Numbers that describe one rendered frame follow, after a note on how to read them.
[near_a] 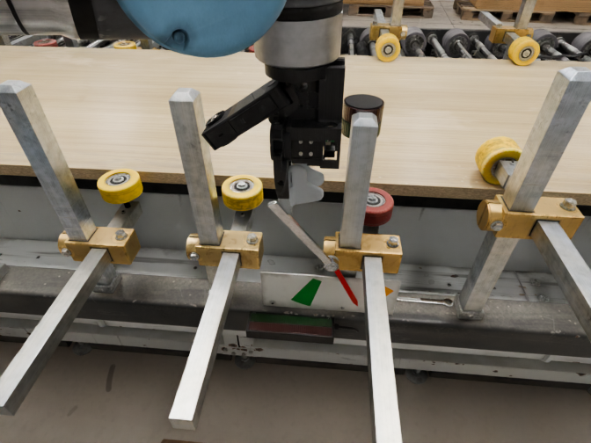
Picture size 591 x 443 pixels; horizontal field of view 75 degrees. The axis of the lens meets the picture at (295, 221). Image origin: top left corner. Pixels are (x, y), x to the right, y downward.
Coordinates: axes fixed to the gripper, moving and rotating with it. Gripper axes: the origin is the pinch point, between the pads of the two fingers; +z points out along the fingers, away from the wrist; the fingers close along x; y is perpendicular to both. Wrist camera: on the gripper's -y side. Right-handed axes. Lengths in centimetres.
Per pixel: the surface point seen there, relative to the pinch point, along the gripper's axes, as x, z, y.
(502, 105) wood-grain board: 62, 11, 52
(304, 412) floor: 14, 101, 2
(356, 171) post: 6.0, -2.2, 10.1
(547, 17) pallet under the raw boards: 568, 101, 296
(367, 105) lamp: 10.9, -10.2, 11.0
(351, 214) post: 6.0, 6.0, 9.9
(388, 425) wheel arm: -22.6, 14.4, 14.4
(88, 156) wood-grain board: 27, 10, -47
